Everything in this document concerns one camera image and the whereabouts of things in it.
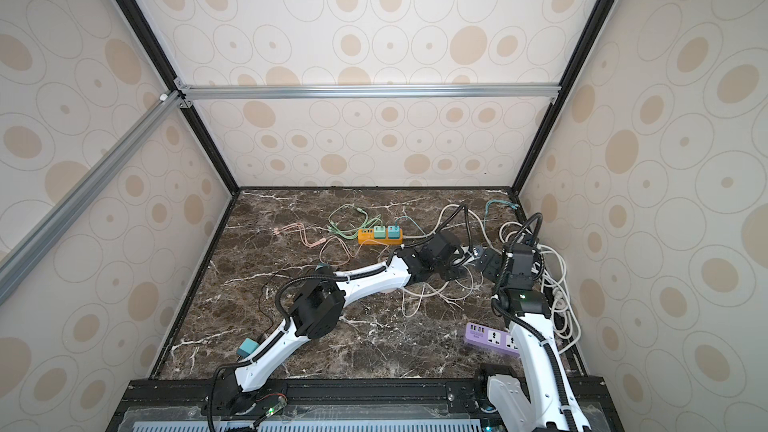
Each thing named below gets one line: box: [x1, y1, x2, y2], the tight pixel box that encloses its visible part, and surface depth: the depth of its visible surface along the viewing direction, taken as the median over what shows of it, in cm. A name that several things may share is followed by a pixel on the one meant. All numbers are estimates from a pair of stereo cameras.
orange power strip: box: [358, 225, 404, 246], surface depth 102 cm
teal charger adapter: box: [387, 225, 401, 240], surface depth 101 cm
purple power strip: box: [464, 322, 520, 356], surface depth 83 cm
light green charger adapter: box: [373, 225, 386, 240], surface depth 101 cm
